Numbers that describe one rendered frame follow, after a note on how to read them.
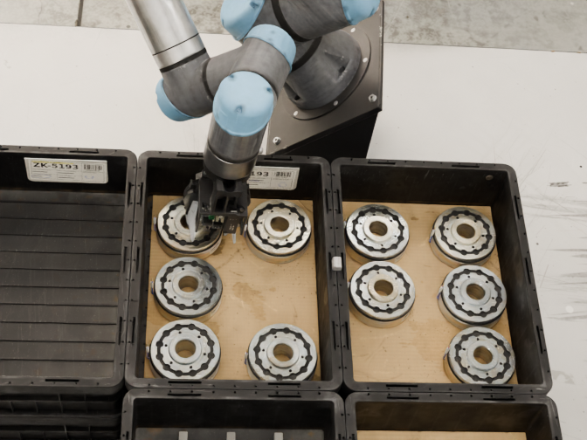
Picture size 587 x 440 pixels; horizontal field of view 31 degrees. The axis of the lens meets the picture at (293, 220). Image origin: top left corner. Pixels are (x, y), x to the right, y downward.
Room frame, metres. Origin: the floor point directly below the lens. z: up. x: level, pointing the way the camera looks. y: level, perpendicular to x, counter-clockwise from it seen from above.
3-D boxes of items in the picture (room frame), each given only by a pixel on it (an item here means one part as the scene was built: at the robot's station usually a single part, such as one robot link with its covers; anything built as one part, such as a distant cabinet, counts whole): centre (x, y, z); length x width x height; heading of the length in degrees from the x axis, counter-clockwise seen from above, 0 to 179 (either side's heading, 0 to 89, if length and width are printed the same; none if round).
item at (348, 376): (0.86, -0.22, 0.92); 0.40 x 0.30 x 0.02; 11
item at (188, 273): (0.79, 0.14, 0.86); 0.05 x 0.05 x 0.01
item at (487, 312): (0.87, -0.30, 0.86); 0.10 x 0.10 x 0.01
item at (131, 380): (0.80, 0.07, 0.92); 0.40 x 0.30 x 0.02; 11
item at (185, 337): (0.68, 0.12, 0.86); 0.05 x 0.05 x 0.01
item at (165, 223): (0.90, 0.16, 0.86); 0.10 x 0.10 x 0.01
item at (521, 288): (0.86, -0.22, 0.87); 0.40 x 0.30 x 0.11; 11
